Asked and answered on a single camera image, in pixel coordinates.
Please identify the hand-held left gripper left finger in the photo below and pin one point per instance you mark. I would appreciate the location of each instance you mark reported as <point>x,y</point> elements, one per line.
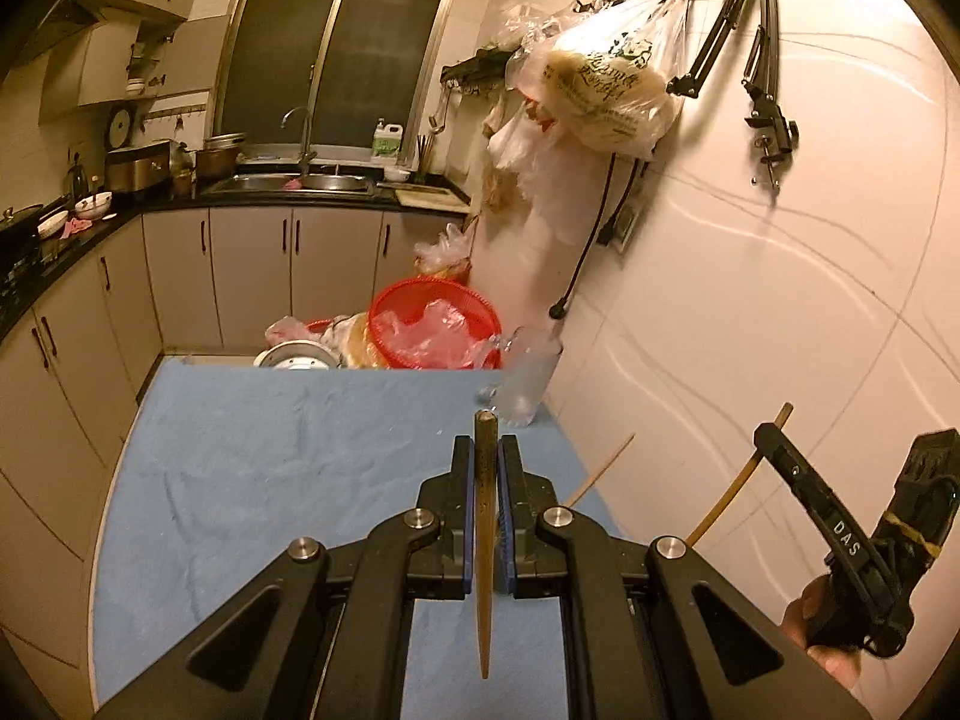
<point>469,532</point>

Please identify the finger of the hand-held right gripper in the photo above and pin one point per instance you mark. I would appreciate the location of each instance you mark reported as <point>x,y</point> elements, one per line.
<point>814,499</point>

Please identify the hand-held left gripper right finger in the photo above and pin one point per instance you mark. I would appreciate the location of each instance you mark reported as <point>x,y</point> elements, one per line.
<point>507,532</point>

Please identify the dark brown chopstick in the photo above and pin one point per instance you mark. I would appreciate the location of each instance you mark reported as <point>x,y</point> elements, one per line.
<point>486,540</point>

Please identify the light bamboo chopstick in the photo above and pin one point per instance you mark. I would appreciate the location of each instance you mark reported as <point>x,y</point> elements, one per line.
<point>739,481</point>
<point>600,469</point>

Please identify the person's right hand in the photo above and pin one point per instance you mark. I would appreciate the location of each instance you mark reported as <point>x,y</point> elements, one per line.
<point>825,664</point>

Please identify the clear glass mug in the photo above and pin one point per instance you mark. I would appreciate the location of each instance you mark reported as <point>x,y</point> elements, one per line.
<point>529,382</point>

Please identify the clear crumpled plastic bag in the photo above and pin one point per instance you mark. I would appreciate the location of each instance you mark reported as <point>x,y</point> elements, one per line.
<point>442,337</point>

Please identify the blue table cloth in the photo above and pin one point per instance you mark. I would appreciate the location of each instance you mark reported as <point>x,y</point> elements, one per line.
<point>262,465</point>

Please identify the red mesh basket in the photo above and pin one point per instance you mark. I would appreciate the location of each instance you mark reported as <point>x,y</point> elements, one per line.
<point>386,324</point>

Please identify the round metal pot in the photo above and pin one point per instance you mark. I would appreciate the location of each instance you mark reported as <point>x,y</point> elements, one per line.
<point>296,357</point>

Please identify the pink plastic bag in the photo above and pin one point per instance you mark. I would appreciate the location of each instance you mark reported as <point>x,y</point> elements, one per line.
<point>289,330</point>

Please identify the plastic bag with orange contents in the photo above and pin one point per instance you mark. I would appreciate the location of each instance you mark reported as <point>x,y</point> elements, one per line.
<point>446,255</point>

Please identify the wooden cutting board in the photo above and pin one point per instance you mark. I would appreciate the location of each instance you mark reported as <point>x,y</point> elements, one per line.
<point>431,197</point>

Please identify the lower kitchen cabinets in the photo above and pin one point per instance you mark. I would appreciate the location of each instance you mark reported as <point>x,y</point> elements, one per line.
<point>247,270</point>

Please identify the white hanging plastic bags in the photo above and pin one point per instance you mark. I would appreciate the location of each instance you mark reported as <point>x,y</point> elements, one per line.
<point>540,165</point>

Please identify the steel kitchen sink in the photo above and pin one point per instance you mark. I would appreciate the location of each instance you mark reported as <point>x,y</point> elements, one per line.
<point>330,181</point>

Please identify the white detergent bottle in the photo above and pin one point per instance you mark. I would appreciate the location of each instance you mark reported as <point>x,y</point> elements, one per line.
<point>386,142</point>

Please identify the chrome kitchen faucet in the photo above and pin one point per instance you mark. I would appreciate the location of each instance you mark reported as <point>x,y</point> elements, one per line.
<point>306,136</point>

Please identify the black kitchen countertop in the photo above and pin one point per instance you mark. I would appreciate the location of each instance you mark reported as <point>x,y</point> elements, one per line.
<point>187,201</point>

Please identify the brown cooking pot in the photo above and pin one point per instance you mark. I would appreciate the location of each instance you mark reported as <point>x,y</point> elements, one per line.
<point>217,163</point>

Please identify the hanging bag of flatbread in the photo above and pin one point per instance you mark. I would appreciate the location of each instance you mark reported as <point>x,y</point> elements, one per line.
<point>607,90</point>

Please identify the steel countertop appliance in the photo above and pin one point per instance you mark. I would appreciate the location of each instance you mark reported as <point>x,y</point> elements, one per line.
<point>139,172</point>

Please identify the white patterned bowl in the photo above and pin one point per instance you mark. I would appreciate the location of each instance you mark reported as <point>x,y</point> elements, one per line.
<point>94,205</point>

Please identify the sliding kitchen window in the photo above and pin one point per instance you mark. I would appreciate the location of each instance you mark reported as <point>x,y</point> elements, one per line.
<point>277,60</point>

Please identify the round kitchen scale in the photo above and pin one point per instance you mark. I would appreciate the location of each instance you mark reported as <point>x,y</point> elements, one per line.
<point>120,127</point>

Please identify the range hood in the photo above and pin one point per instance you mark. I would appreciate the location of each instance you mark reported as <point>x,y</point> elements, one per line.
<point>52,30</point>

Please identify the wall outlet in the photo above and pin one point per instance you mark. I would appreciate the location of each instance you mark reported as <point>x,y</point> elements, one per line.
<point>626,229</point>

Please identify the black wall shelf rack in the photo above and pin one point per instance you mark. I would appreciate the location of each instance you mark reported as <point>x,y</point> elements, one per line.
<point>472,67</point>

